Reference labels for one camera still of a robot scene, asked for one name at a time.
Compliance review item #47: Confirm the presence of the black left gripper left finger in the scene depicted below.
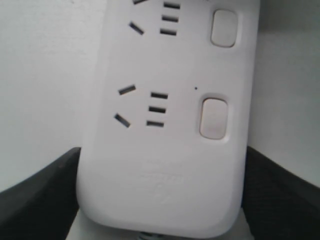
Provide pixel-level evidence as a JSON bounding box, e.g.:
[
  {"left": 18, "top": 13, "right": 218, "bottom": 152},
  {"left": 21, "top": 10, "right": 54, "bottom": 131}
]
[{"left": 0, "top": 147, "right": 81, "bottom": 240}]

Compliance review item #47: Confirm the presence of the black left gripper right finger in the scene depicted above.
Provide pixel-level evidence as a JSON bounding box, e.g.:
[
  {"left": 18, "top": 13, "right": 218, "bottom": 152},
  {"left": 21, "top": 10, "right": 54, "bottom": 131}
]
[{"left": 241, "top": 146, "right": 320, "bottom": 240}]

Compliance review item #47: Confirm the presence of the white five-outlet power strip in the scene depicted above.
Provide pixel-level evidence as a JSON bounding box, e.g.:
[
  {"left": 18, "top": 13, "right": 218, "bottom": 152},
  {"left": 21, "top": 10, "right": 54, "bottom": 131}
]
[{"left": 76, "top": 0, "right": 260, "bottom": 239}]

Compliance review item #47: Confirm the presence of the grey power cord with plug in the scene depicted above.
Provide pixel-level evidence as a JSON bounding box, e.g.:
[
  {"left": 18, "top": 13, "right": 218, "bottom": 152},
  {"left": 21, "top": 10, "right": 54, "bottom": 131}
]
[{"left": 134, "top": 231, "right": 163, "bottom": 240}]

